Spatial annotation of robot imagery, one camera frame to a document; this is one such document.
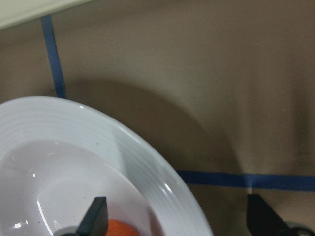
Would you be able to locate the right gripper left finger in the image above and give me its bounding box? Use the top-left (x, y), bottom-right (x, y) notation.
top-left (59, 197), bottom-right (108, 236)

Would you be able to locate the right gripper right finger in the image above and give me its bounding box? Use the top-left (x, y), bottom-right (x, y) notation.
top-left (247, 194), bottom-right (315, 236)

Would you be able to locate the orange fruit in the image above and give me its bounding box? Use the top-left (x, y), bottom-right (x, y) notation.
top-left (106, 219), bottom-right (139, 236)

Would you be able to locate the white round plate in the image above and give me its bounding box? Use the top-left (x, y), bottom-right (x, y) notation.
top-left (0, 96), bottom-right (213, 236)

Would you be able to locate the cream bear tray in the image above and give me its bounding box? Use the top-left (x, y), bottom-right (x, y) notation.
top-left (0, 0), bottom-right (88, 30)

